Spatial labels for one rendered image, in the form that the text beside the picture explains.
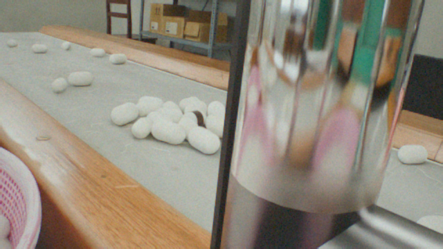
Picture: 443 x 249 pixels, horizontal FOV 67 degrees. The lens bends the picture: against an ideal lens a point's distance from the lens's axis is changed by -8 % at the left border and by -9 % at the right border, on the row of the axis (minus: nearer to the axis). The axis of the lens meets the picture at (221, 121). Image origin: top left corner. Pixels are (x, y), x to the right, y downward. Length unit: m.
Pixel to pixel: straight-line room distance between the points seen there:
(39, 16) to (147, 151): 4.66
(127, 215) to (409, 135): 0.35
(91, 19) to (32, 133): 4.89
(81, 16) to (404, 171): 4.92
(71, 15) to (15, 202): 4.86
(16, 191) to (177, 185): 0.11
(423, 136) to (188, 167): 0.28
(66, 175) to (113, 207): 0.05
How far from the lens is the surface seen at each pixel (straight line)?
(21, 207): 0.23
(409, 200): 0.33
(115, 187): 0.22
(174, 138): 0.34
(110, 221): 0.19
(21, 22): 4.91
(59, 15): 5.03
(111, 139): 0.36
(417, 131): 0.46
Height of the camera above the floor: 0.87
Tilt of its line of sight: 18 degrees down
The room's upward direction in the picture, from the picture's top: 6 degrees clockwise
